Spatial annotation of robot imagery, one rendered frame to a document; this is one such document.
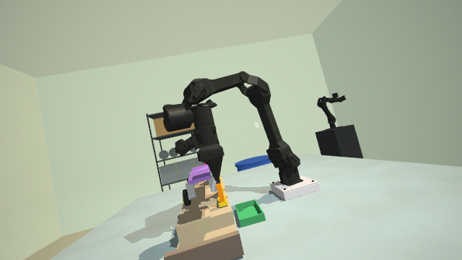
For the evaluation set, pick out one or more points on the yellow wedge with orange handle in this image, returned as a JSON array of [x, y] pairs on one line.
[[222, 198]]

